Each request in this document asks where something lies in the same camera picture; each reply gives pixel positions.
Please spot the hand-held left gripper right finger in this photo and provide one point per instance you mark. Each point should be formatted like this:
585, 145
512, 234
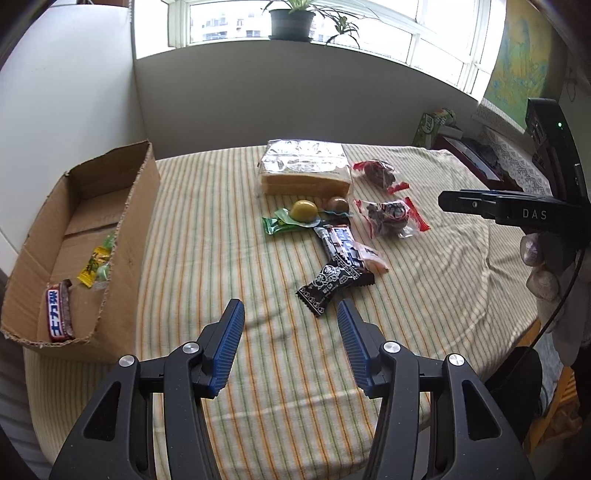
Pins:
353, 346

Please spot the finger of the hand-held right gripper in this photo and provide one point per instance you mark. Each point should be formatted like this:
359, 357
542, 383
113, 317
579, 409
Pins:
461, 203
482, 191

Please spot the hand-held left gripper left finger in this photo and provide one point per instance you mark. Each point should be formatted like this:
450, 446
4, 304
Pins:
228, 350

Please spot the black white-patterned snack packet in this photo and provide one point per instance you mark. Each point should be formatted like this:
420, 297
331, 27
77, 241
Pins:
330, 286

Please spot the clear red-edged date packet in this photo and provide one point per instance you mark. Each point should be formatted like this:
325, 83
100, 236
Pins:
390, 217
381, 173

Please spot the clear orange sausage packet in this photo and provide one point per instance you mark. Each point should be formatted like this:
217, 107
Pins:
376, 263

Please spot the black chocolate bar blue print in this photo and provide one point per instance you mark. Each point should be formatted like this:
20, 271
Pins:
341, 244

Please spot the brown jelly cup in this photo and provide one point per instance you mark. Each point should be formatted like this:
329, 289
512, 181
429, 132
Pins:
338, 204

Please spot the green candy packet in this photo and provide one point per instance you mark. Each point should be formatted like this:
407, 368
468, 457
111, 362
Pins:
273, 226

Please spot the brown cardboard box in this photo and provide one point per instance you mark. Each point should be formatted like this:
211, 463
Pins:
124, 258

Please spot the yellow-green jelly cup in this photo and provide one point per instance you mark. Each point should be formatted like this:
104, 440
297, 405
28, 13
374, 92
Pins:
303, 210

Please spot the person's right hand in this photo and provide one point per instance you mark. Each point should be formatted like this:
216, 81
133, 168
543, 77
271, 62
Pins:
542, 284

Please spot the white lace cloth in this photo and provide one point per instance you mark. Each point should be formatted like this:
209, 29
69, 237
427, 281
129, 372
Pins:
517, 161

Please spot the dark red side table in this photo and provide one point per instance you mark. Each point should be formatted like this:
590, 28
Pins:
461, 150

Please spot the green carton box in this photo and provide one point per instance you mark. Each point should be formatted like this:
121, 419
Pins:
429, 129

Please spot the striped tablecloth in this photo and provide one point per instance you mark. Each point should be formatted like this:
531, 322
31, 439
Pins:
207, 230

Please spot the pale green wrapped candy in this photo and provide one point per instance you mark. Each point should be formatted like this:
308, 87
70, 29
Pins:
104, 272

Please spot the bagged sliced bread loaf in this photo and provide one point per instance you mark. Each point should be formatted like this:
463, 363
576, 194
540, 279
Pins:
304, 182

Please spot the yellow candy packet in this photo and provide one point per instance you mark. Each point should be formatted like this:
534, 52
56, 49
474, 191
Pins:
92, 267

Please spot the red snickers bar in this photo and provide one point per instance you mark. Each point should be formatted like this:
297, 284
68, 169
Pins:
60, 314

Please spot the potted spider plant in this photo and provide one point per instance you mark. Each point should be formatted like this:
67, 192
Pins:
291, 23

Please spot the white cabinet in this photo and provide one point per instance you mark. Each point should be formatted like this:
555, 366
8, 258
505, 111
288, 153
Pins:
60, 115

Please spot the blue yellow wall poster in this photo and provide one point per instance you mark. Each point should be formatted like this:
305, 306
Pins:
521, 60

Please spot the white window frame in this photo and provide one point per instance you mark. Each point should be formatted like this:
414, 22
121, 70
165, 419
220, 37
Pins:
406, 37

